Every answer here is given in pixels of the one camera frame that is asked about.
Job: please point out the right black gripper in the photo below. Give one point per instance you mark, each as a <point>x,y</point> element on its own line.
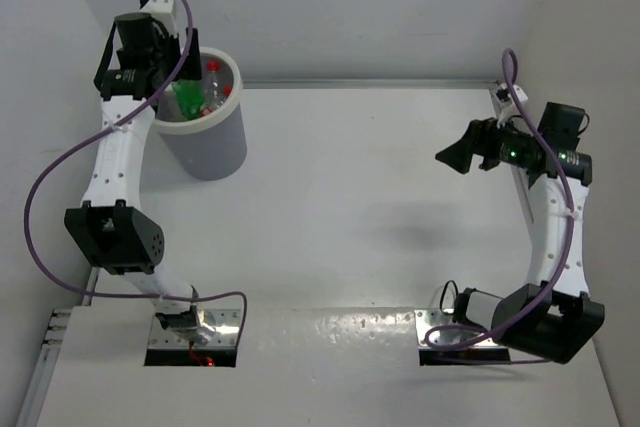
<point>480,138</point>

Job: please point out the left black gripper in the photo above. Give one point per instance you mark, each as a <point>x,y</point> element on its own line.
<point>190,67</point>

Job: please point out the green plastic bottle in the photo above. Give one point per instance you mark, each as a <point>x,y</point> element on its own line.
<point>189,97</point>

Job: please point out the clear bottle red-white label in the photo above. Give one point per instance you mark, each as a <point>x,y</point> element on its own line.
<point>212,75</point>

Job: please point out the small clear red-label bottle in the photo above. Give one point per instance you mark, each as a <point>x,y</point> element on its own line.
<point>214,98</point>

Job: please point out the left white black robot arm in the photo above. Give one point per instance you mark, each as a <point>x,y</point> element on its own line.
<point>109,227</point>

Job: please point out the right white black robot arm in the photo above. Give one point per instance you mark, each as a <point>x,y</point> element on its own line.
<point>552,316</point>

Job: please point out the grey bin white rim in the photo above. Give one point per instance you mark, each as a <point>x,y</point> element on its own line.
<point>211,147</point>

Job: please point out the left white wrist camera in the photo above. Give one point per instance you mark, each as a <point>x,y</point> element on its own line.
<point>163,11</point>

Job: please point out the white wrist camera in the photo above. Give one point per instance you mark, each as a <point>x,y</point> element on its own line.
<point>163,11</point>
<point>506,106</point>

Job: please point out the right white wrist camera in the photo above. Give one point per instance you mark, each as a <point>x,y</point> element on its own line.
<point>506,106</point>

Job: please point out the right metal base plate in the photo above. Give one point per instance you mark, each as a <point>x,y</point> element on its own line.
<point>429,318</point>

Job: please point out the metal base plate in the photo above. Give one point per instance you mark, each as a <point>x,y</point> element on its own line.
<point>429,318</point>
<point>220,329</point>

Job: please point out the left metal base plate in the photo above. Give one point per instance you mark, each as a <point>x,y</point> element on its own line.
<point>220,329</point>

